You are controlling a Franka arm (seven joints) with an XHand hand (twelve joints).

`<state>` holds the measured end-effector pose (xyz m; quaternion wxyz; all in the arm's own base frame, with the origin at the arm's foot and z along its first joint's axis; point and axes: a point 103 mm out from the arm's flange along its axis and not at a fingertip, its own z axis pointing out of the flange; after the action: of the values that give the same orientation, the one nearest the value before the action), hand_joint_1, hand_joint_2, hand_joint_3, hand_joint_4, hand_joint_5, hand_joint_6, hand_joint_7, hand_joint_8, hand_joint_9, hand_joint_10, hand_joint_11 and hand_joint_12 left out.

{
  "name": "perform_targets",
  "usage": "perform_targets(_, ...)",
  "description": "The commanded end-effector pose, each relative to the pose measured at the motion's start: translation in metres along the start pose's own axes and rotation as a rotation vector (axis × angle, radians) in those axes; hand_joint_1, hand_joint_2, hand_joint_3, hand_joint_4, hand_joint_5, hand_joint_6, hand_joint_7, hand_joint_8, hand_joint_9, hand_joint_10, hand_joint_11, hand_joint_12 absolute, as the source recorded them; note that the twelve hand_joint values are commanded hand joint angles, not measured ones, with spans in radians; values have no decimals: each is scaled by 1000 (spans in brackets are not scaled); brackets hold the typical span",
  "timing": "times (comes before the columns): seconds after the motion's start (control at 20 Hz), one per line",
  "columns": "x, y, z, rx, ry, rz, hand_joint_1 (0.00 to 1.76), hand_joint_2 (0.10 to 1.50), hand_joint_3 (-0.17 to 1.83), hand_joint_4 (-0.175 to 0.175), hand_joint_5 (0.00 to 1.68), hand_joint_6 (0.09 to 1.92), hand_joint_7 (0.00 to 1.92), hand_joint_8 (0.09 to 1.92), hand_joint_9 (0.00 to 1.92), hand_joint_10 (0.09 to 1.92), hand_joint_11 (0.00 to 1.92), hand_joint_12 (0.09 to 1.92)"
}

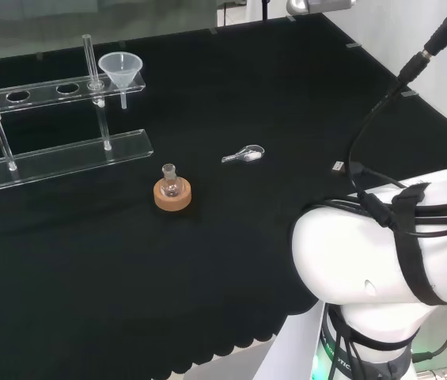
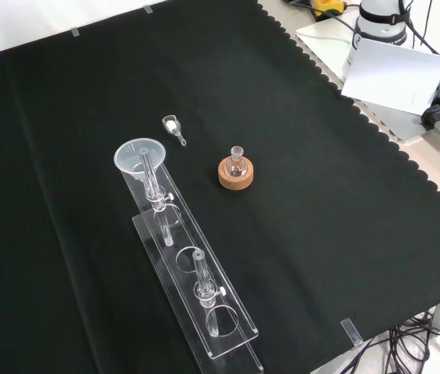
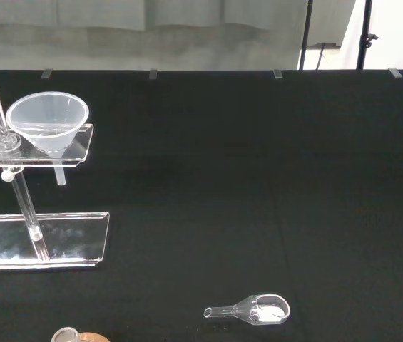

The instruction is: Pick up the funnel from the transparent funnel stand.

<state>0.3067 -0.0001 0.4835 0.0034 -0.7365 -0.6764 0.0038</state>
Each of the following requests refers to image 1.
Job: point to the black bench cloth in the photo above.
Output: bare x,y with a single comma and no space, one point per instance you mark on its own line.
207,257

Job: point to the silver metal fixture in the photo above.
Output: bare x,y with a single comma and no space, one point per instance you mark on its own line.
318,6

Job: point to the clear acrylic funnel stand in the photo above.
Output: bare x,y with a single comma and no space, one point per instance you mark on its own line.
69,158

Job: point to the small round-bottom glass flask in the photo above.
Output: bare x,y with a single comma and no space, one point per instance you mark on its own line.
170,189

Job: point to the clear plastic funnel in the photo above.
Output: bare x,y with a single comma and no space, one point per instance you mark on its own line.
120,67

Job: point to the black tripod pole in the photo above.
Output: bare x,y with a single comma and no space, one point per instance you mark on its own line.
264,10

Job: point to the small white tag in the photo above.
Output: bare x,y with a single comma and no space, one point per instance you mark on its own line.
338,166

